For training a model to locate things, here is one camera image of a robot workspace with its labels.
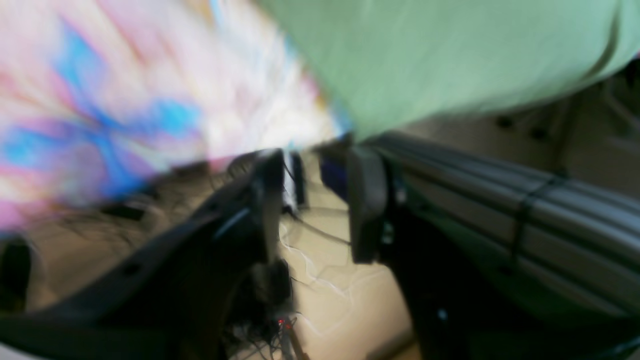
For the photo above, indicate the grey aluminium frame rail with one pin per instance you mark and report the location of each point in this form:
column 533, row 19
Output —
column 580, row 240

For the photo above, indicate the green t-shirt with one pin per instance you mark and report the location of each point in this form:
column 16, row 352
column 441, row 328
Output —
column 389, row 63

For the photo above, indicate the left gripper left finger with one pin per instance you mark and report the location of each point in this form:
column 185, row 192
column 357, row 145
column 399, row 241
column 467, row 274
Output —
column 171, row 298

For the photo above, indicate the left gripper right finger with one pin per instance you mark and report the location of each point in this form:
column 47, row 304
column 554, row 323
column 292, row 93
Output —
column 467, row 302

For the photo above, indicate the patterned tablecloth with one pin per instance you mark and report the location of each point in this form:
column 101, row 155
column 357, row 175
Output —
column 100, row 98

